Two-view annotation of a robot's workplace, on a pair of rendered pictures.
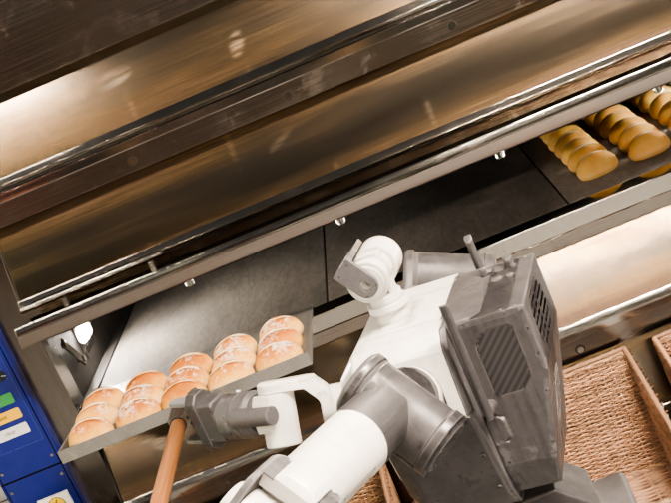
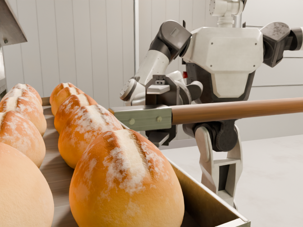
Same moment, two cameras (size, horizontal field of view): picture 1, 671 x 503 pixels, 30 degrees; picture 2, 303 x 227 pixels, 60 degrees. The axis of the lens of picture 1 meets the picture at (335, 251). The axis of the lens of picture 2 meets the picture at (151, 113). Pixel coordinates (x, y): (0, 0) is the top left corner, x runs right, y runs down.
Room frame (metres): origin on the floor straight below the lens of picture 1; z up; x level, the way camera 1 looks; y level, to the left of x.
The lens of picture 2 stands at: (2.50, 0.75, 1.28)
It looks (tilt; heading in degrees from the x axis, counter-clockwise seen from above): 11 degrees down; 242
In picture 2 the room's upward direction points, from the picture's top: straight up
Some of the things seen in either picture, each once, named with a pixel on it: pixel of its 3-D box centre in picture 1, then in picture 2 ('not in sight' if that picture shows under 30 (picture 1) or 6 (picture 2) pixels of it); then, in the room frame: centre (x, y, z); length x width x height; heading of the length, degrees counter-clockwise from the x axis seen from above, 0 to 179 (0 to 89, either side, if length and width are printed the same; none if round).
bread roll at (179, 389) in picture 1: (182, 393); (79, 114); (2.42, 0.40, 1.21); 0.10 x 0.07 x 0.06; 84
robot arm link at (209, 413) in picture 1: (225, 416); (164, 105); (2.24, 0.32, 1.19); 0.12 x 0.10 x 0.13; 50
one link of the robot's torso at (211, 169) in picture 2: not in sight; (216, 177); (1.75, -0.06, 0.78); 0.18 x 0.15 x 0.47; 174
